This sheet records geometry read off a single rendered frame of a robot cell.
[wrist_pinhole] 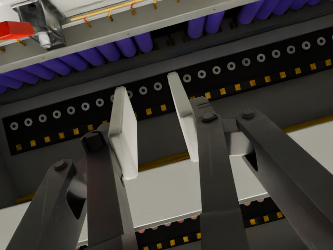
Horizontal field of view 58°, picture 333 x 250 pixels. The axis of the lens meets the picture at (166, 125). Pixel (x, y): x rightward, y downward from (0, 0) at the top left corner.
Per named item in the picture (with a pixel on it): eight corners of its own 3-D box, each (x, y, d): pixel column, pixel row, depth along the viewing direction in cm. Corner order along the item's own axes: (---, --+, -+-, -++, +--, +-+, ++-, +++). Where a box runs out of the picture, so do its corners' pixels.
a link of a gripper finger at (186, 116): (180, 116, 15) (194, 112, 15) (166, 73, 21) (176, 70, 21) (192, 163, 16) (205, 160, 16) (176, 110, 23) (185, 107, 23)
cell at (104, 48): (103, 48, 36) (87, 30, 30) (118, 44, 36) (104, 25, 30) (107, 63, 36) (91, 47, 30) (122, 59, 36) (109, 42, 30)
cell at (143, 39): (140, 54, 36) (131, 36, 30) (136, 39, 36) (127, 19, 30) (154, 50, 36) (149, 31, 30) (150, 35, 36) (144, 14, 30)
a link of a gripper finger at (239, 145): (203, 142, 14) (266, 125, 14) (186, 99, 18) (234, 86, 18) (208, 167, 15) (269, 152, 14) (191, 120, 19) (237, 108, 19)
